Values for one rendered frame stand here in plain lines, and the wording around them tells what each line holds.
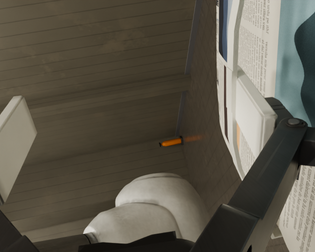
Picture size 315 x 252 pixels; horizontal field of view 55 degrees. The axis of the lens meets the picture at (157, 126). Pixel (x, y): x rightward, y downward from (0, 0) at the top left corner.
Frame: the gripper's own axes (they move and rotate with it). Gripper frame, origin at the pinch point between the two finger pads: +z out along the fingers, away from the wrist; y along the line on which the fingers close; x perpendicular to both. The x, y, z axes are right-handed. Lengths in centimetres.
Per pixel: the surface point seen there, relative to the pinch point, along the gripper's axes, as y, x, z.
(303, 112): 10.8, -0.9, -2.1
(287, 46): 10.6, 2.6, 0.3
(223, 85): 10.7, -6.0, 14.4
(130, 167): -51, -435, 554
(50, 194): -237, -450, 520
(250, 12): 10.4, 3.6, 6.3
